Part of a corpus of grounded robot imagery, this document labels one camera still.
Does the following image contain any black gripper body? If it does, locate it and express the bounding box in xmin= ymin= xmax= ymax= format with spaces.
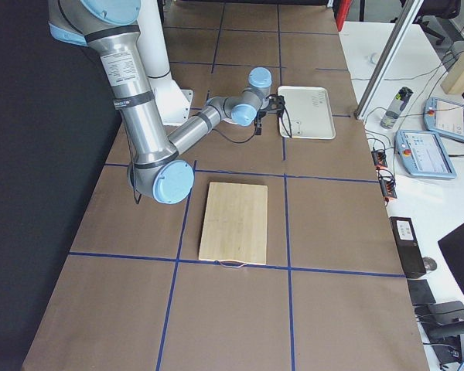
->
xmin=254 ymin=111 xmax=266 ymax=126

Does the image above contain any black power box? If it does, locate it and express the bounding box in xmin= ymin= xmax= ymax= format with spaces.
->
xmin=389 ymin=216 xmax=426 ymax=279

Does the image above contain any wooden cutting board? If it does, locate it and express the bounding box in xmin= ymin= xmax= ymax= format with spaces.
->
xmin=198 ymin=182 xmax=268 ymax=265

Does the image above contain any clear water bottle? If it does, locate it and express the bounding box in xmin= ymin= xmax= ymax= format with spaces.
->
xmin=380 ymin=87 xmax=413 ymax=129

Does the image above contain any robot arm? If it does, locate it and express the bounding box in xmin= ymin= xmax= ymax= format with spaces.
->
xmin=48 ymin=1 xmax=272 ymax=204

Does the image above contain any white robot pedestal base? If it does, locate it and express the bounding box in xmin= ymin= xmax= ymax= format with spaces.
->
xmin=137 ymin=0 xmax=193 ymax=126

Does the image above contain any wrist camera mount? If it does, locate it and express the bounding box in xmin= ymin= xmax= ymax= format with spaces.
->
xmin=262 ymin=94 xmax=285 ymax=117

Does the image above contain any near teach pendant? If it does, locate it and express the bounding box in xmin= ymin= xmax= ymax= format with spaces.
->
xmin=394 ymin=130 xmax=456 ymax=179

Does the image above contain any teach pendant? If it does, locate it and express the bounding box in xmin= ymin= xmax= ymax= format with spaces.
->
xmin=424 ymin=97 xmax=464 ymax=142
xmin=394 ymin=130 xmax=456 ymax=179

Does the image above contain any aluminium frame post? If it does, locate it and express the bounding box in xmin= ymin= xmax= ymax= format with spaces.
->
xmin=354 ymin=0 xmax=424 ymax=120

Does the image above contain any far teach pendant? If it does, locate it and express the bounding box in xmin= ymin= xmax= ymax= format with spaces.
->
xmin=424 ymin=97 xmax=464 ymax=142

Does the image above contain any orange black connector strip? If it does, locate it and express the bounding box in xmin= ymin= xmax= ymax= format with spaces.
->
xmin=371 ymin=149 xmax=397 ymax=203

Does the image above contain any cream bear serving tray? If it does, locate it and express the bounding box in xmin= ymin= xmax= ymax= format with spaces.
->
xmin=278 ymin=86 xmax=336 ymax=140

